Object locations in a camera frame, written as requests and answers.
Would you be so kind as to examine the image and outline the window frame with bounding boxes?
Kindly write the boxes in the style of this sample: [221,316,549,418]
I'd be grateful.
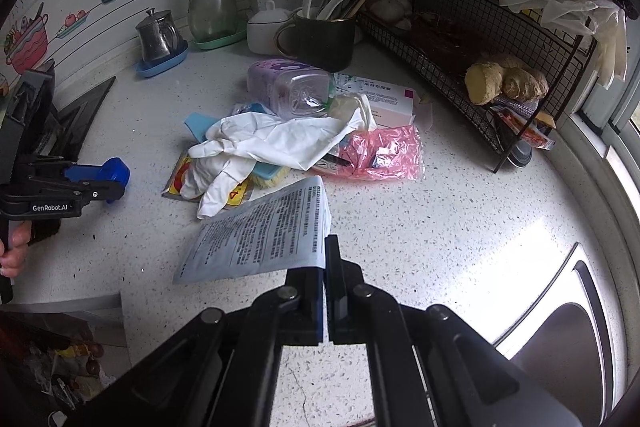
[564,70,640,287]

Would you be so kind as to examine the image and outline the kitchen wall sticker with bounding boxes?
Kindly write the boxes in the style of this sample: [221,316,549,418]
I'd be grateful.
[1,0,146,83]

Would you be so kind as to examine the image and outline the white gloves on rack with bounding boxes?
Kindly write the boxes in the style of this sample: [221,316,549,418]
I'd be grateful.
[499,0,628,89]

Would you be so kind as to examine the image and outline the steel teapot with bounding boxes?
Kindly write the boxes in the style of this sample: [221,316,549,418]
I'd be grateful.
[136,9,182,66]

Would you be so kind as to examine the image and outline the black mug utensil holder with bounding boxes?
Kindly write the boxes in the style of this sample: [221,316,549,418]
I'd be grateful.
[274,13,356,72]

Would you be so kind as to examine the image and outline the person's left hand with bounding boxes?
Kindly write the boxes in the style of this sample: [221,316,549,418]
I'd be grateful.
[1,221,32,279]

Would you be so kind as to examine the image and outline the black gas stove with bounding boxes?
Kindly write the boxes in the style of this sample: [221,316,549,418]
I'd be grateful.
[35,76,116,161]

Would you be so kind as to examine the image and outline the white sugar pot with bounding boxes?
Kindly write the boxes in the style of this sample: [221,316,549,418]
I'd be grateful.
[246,0,292,56]

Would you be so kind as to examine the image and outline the stainless steel sink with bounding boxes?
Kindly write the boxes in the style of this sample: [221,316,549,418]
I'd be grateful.
[494,243,615,426]

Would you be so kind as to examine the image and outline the blue saucer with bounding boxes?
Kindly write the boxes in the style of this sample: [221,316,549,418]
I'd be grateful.
[136,41,189,78]

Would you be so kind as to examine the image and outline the black wire rack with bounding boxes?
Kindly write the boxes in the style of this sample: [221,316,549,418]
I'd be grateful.
[359,0,601,172]

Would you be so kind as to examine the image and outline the yellow yeast packet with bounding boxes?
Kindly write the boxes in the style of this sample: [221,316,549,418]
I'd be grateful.
[162,153,255,217]

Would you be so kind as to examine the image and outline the pink plastic bag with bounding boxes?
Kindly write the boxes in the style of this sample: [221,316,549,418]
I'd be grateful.
[312,124,423,181]

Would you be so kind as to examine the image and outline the white rubber glove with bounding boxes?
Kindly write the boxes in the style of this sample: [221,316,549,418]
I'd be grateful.
[198,94,376,219]

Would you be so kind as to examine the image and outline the printed paper leaflet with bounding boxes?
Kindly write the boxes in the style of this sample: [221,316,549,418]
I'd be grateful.
[174,176,332,285]

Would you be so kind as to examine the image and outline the ginger root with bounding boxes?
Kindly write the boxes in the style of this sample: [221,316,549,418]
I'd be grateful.
[464,54,549,105]

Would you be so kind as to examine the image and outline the green white medicine box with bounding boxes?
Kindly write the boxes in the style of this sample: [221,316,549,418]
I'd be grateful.
[333,72,416,128]

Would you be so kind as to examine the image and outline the blue bottle cap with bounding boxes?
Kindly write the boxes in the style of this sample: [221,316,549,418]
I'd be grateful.
[96,157,130,202]

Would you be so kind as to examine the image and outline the purple label plastic bottle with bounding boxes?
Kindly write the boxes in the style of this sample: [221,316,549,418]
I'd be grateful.
[246,58,334,119]

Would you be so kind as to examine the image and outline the blue yellow sponge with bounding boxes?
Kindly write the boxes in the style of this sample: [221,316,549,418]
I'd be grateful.
[184,112,288,188]

